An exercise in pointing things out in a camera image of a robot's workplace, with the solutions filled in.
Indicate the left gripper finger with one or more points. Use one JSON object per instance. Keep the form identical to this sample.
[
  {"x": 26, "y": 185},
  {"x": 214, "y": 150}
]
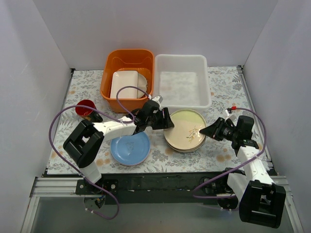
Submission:
[
  {"x": 167, "y": 119},
  {"x": 158, "y": 122}
]

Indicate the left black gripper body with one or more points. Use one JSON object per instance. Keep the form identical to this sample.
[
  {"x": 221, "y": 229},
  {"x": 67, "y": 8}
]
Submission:
[{"x": 161, "y": 118}]

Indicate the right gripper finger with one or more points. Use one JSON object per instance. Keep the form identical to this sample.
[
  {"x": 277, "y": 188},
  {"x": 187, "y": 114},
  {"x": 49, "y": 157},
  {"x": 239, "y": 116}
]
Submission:
[
  {"x": 213, "y": 126},
  {"x": 214, "y": 134}
]

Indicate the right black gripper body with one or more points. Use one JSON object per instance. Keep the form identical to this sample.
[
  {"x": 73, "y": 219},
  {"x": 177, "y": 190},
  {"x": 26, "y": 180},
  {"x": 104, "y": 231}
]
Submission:
[{"x": 217, "y": 129}]

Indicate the cream green plate with sprig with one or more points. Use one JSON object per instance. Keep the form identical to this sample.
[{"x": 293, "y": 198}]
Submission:
[{"x": 185, "y": 133}]

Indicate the blue beige plate with sprig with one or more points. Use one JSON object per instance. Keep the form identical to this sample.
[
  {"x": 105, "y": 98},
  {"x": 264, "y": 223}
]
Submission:
[{"x": 187, "y": 150}]

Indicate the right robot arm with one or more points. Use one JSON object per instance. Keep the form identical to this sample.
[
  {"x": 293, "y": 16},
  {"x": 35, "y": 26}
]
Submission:
[{"x": 261, "y": 199}]

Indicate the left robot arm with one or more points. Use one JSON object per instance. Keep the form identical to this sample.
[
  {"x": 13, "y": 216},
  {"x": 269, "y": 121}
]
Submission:
[{"x": 85, "y": 141}]

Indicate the white round plate in bin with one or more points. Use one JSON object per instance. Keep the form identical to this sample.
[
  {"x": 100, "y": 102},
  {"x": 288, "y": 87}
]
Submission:
[{"x": 142, "y": 83}]

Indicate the white translucent plastic bin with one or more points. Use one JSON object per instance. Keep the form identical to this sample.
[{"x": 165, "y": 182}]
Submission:
[{"x": 182, "y": 81}]

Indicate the orange plastic bin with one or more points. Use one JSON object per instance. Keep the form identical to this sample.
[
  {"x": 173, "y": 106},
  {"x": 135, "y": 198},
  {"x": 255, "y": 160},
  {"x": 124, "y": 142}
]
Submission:
[{"x": 140, "y": 60}]

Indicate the floral table mat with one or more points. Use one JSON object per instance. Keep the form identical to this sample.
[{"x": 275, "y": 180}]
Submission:
[{"x": 226, "y": 90}]

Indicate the blue round plate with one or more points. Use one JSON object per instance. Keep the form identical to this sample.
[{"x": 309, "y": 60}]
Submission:
[{"x": 131, "y": 150}]

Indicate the cream rectangular plate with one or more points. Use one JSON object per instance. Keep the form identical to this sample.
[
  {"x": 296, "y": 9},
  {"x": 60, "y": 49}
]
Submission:
[{"x": 115, "y": 86}]

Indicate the red and black mug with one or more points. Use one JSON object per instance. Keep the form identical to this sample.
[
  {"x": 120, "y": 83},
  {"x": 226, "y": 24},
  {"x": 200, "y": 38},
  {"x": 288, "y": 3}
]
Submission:
[{"x": 86, "y": 113}]

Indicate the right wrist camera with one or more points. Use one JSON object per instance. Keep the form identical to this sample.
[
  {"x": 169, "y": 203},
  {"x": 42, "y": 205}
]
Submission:
[{"x": 229, "y": 113}]

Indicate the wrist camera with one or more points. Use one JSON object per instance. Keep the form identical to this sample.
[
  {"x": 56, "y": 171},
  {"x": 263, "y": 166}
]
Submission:
[
  {"x": 229, "y": 113},
  {"x": 157, "y": 99}
]

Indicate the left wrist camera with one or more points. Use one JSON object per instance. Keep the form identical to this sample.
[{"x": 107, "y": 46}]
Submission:
[{"x": 157, "y": 99}]

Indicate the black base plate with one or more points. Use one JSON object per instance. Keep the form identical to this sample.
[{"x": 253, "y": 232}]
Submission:
[{"x": 164, "y": 187}]

